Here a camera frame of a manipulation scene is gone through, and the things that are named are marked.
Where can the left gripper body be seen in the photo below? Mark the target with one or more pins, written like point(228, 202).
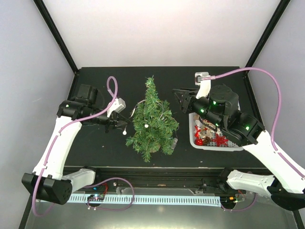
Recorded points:
point(113, 119)

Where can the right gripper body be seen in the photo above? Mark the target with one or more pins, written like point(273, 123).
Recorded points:
point(188, 108)

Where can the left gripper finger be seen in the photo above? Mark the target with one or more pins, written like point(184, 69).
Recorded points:
point(123, 124)
point(122, 118)

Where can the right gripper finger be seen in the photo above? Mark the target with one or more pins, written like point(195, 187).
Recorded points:
point(186, 91)
point(179, 98)

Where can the small green christmas tree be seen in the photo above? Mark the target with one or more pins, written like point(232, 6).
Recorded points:
point(153, 123)

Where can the white plastic basket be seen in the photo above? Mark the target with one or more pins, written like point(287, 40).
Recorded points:
point(206, 131)

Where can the clear battery box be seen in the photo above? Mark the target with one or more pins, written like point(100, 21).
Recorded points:
point(174, 143)

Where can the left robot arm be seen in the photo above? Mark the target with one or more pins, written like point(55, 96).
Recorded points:
point(47, 181)

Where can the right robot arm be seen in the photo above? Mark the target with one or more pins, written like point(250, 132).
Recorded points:
point(286, 184)

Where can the red ribbon bow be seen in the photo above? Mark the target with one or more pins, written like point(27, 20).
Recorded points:
point(197, 132)

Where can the red gift box ornament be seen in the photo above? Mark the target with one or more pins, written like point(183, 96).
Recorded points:
point(198, 142)

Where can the brown pine cone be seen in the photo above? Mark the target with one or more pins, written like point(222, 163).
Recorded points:
point(206, 140)

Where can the red star ornament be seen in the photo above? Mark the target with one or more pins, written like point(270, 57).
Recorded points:
point(220, 140)

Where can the small circuit board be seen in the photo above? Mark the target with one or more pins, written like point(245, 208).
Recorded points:
point(96, 197)

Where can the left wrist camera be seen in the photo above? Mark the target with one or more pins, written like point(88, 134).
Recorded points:
point(118, 105)

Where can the white slotted cable duct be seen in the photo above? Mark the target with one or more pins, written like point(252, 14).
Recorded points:
point(150, 200)

